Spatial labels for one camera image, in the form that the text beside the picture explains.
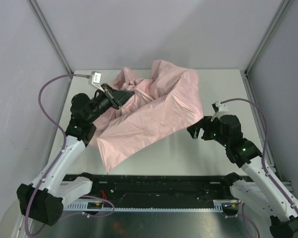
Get pink umbrella with black lining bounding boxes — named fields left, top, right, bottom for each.
left=93, top=60, right=204, bottom=172

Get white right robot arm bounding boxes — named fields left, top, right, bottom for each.
left=187, top=115, right=298, bottom=238

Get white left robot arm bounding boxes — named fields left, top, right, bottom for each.
left=16, top=83, right=135, bottom=226

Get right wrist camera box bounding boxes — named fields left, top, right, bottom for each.
left=212, top=101, right=229, bottom=118

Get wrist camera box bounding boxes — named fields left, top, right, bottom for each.
left=212, top=101, right=229, bottom=118
left=89, top=71, right=101, bottom=86

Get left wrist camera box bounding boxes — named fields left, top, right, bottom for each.
left=89, top=71, right=101, bottom=86

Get aluminium side rail right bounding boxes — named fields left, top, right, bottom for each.
left=240, top=70, right=294, bottom=192

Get white slotted cable duct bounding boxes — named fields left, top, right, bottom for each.
left=64, top=198, right=241, bottom=213

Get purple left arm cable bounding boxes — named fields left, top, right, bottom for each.
left=24, top=73, right=90, bottom=236

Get black mounting base plate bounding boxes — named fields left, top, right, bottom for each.
left=81, top=173, right=238, bottom=207

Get aluminium frame post left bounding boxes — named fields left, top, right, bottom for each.
left=27, top=0, right=73, bottom=74

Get aluminium frame post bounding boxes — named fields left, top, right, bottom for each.
left=27, top=0, right=73, bottom=74
left=244, top=0, right=293, bottom=75

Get aluminium frame post right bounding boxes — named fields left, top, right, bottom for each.
left=244, top=0, right=293, bottom=75

